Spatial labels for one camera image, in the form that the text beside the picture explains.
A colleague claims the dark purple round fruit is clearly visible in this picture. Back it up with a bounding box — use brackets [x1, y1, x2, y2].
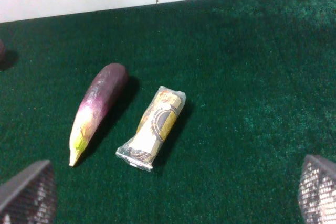
[0, 40, 6, 62]

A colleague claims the snack packet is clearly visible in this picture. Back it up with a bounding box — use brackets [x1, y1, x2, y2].
[115, 86, 186, 172]

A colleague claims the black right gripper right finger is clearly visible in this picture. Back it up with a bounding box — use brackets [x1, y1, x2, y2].
[298, 155, 335, 224]

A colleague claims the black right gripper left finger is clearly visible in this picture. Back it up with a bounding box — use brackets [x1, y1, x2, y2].
[1, 160, 57, 224]

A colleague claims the purple toy eggplant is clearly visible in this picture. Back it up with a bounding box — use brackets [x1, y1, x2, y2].
[69, 63, 129, 167]

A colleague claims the green felt table cover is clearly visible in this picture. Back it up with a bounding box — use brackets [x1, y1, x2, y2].
[1, 0, 335, 223]

